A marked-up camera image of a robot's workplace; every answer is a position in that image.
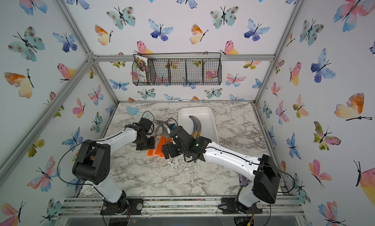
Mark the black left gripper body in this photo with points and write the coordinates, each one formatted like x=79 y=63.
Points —
x=148 y=143

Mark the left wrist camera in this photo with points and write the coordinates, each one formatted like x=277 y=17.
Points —
x=145 y=124

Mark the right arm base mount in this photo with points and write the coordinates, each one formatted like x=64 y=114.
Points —
x=231 y=205

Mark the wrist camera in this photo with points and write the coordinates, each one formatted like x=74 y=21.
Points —
x=145 y=124
x=173 y=128

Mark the flower seed packet in basket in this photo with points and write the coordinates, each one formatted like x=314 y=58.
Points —
x=141 y=71

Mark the flower seed packet on table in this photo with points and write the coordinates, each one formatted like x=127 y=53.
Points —
x=244 y=181

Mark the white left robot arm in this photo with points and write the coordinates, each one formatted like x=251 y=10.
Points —
x=94 y=158

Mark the white plastic storage tray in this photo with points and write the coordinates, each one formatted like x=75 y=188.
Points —
x=205 y=116

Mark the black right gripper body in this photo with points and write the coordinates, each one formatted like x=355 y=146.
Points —
x=184 y=152

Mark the light blue plastic trowel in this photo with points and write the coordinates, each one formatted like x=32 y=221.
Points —
x=134 y=111

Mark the labelled wooden handle sickle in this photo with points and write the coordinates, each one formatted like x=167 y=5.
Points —
x=166 y=132

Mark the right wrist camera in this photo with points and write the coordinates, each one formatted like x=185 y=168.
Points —
x=173 y=128

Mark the black wire wall basket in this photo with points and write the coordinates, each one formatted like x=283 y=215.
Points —
x=181 y=69

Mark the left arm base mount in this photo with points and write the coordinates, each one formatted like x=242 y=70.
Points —
x=124 y=206

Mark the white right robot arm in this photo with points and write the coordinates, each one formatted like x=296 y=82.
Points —
x=265 y=177

